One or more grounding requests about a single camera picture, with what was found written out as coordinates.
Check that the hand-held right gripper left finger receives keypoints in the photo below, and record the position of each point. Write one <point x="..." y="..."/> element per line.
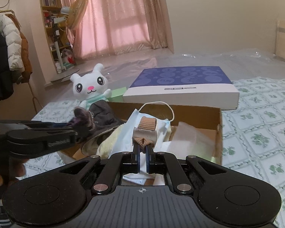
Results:
<point x="137" y="159"/>

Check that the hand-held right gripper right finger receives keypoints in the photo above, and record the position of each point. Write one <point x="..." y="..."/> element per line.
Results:
<point x="148" y="159"/>

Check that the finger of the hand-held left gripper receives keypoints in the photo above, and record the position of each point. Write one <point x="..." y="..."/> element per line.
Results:
<point x="42" y="133"/>
<point x="38" y="124"/>

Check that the blue face mask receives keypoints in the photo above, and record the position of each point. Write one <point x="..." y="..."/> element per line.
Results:
<point x="125" y="133"/>

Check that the yellow towel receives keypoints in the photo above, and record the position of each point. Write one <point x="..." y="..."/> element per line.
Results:
<point x="109" y="142"/>

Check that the purple knitted sock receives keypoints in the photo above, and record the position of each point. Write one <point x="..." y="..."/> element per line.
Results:
<point x="83" y="121"/>

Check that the dark grey cap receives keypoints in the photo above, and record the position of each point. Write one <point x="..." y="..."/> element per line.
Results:
<point x="104" y="118"/>

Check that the brown cardboard box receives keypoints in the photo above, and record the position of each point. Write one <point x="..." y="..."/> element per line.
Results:
<point x="194" y="115"/>

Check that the brown jacket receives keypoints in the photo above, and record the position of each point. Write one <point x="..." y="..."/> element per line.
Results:
<point x="26" y="59"/>

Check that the white plush rabbit toy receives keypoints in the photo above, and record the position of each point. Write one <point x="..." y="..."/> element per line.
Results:
<point x="90" y="83"/>

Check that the small green box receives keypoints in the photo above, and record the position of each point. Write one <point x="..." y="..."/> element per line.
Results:
<point x="117" y="95"/>

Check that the black puffer jacket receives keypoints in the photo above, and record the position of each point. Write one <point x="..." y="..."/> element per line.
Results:
<point x="0" y="59"/>

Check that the white puffer jacket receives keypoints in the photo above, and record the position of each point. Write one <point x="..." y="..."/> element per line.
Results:
<point x="13" y="42"/>

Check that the blue and white flat box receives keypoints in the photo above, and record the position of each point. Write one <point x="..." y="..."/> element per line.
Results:
<point x="180" y="76"/>

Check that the floral checked tablecloth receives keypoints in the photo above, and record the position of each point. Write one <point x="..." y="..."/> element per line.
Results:
<point x="251" y="135"/>

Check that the gold clothes rack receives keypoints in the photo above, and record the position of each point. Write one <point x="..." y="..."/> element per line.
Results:
<point x="2" y="11"/>

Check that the standing fan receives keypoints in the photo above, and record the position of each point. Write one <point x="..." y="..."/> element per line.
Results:
<point x="78" y="11"/>

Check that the wooden bookshelf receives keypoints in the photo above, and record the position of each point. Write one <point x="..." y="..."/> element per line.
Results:
<point x="49" y="0"/>

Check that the pink curtain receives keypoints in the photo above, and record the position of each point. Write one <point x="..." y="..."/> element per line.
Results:
<point x="121" y="16"/>

